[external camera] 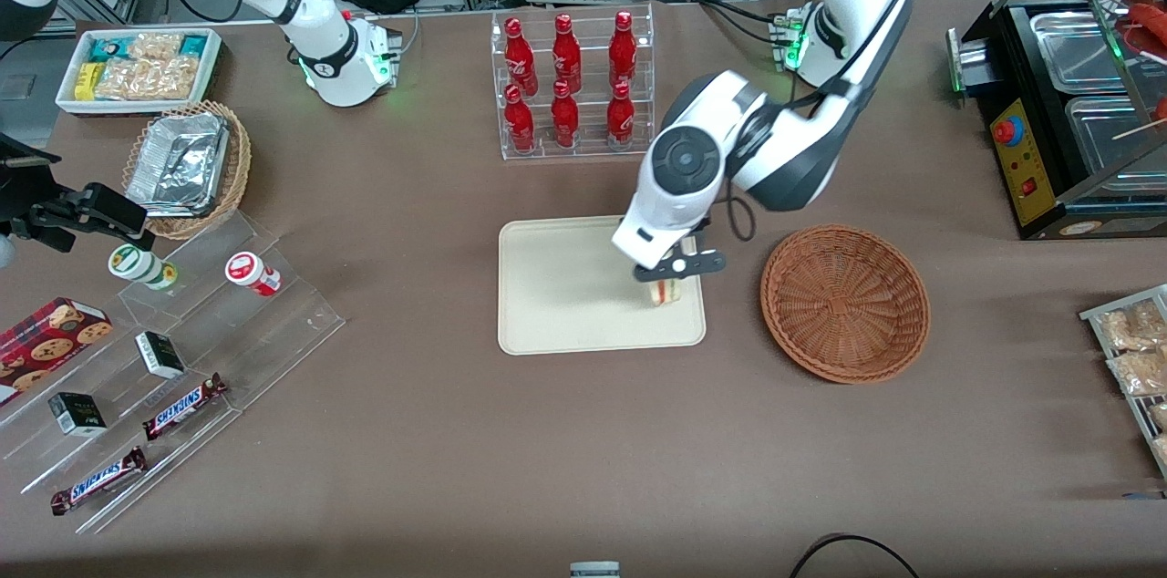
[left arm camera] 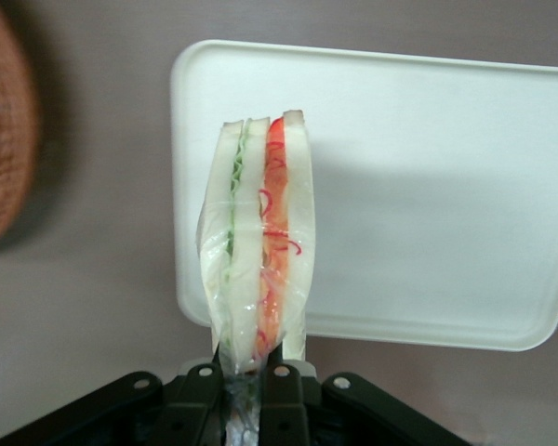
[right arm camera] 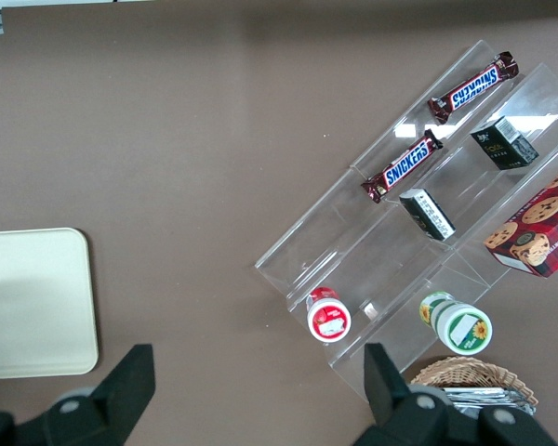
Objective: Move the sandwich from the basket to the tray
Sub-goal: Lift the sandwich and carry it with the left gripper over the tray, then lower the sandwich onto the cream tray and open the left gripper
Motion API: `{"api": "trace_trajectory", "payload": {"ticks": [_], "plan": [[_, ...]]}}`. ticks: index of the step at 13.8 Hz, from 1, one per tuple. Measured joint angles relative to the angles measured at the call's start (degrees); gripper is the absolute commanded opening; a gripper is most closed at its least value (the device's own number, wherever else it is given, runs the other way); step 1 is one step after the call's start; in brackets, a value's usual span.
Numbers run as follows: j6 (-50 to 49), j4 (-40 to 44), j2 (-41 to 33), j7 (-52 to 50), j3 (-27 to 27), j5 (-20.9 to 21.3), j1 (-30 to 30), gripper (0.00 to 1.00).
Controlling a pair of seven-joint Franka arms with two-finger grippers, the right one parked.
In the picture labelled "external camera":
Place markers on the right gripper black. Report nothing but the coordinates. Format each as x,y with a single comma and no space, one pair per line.
20,191

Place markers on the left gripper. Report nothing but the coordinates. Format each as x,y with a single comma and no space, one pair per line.
703,224

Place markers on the triangular sandwich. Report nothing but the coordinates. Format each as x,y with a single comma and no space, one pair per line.
666,292

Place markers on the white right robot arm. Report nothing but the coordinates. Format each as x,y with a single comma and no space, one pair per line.
337,58

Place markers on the cream plastic tray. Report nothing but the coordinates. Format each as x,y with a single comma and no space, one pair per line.
565,295

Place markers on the brown wicker basket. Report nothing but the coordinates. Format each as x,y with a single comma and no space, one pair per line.
843,304

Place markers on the light wicker basket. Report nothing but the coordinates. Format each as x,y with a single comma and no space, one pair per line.
239,159

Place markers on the white snack display tray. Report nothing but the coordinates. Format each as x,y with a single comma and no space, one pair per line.
1094,315

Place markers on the green sunflower yogurt cup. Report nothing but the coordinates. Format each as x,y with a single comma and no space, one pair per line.
137,263

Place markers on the stack of foil trays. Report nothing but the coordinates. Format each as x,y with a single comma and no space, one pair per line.
178,163

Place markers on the red tartan cookie box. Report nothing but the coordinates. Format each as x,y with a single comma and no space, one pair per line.
46,341

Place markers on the white plastic snack bin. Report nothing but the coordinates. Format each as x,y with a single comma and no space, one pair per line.
68,95

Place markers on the yellow snack packet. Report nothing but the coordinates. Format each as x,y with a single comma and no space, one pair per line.
87,78

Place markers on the small black carton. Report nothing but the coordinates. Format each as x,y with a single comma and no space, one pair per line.
77,414
160,355

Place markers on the clear cracker bag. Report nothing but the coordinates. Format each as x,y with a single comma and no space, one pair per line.
155,45
1140,370
1160,416
146,78
1130,325

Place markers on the clear acrylic bottle rack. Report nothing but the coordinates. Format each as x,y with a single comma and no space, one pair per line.
583,136

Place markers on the red cola bottle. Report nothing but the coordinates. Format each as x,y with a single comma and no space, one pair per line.
520,58
620,113
623,49
520,120
567,54
564,116

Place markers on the teal snack packet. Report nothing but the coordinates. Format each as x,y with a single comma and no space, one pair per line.
193,44
107,47

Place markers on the red lidded yogurt cup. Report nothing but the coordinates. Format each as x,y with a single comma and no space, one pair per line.
251,273

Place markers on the clear acrylic tiered stand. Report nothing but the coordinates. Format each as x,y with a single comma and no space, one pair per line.
255,332

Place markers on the Snickers chocolate bar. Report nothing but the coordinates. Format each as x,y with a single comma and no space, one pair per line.
98,479
185,406

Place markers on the black food warmer machine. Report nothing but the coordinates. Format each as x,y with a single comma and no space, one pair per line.
1021,177

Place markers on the red emergency stop button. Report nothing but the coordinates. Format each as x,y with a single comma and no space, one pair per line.
1007,131

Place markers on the steel food pan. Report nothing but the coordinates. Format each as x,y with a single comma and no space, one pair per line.
1103,136
1071,49

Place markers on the red sausage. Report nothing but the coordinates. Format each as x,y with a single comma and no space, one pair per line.
1151,17

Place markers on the grey table edge bracket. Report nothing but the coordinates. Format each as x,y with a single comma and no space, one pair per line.
594,570

